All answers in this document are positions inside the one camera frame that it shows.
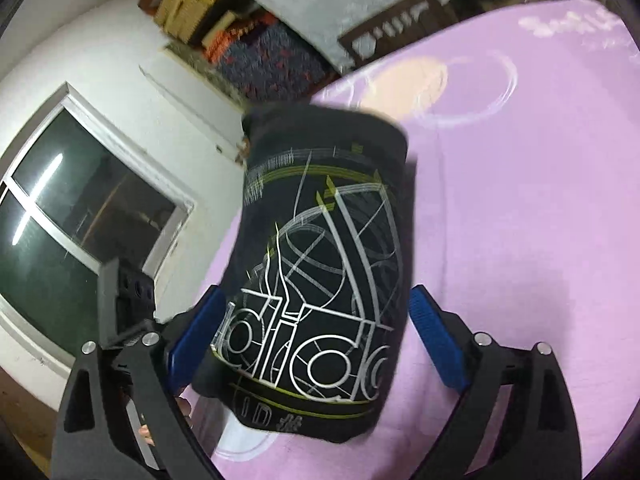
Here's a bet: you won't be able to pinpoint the pink printed bed sheet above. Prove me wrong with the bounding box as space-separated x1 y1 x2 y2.
192 0 640 480

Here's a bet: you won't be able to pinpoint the tan cardboard boxes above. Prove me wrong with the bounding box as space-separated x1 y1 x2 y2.
152 0 250 44

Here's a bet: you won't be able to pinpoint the dark wooden chair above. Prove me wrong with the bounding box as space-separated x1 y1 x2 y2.
338 0 457 68

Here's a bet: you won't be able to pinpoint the window with white frame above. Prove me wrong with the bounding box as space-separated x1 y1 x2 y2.
1 84 194 367

